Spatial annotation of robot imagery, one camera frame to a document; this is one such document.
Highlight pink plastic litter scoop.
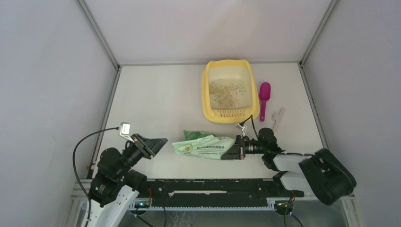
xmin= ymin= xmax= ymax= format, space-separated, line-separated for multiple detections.
xmin=259 ymin=82 xmax=271 ymax=122

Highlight yellow plastic litter box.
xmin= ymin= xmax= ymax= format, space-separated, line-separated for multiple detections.
xmin=201 ymin=60 xmax=260 ymax=123

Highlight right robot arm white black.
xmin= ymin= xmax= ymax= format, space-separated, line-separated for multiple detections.
xmin=220 ymin=128 xmax=357 ymax=205

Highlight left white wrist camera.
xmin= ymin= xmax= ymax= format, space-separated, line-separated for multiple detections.
xmin=119 ymin=122 xmax=135 ymax=143

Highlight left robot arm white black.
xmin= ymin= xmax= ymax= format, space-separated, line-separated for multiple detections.
xmin=82 ymin=134 xmax=168 ymax=227

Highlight scattered clean litter grains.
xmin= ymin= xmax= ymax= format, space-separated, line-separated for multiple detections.
xmin=209 ymin=79 xmax=246 ymax=109

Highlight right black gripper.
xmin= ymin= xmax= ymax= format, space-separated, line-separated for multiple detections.
xmin=221 ymin=135 xmax=267 ymax=160

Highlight white slotted cable duct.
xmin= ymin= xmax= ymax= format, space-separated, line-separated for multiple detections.
xmin=125 ymin=200 xmax=276 ymax=211

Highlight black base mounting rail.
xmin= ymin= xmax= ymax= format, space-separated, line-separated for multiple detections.
xmin=136 ymin=178 xmax=304 ymax=206

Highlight left black camera cable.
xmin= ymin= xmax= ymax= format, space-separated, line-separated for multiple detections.
xmin=72 ymin=126 xmax=120 ymax=220

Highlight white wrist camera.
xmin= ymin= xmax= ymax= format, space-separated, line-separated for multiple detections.
xmin=119 ymin=122 xmax=135 ymax=143
xmin=235 ymin=122 xmax=247 ymax=137

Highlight green cat litter bag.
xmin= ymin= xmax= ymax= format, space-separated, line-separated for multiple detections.
xmin=172 ymin=131 xmax=235 ymax=160

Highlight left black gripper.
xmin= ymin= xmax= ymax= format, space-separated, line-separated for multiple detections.
xmin=116 ymin=132 xmax=168 ymax=178

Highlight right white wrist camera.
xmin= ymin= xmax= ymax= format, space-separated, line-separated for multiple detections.
xmin=235 ymin=122 xmax=247 ymax=137

